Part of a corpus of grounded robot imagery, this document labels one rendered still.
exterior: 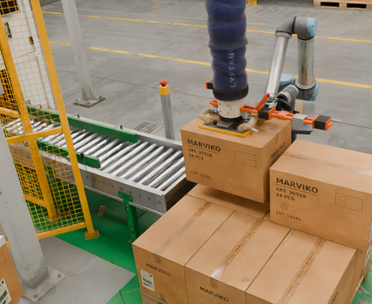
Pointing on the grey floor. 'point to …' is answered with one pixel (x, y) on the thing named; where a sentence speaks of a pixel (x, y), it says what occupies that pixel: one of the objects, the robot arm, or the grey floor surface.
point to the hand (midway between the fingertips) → (270, 113)
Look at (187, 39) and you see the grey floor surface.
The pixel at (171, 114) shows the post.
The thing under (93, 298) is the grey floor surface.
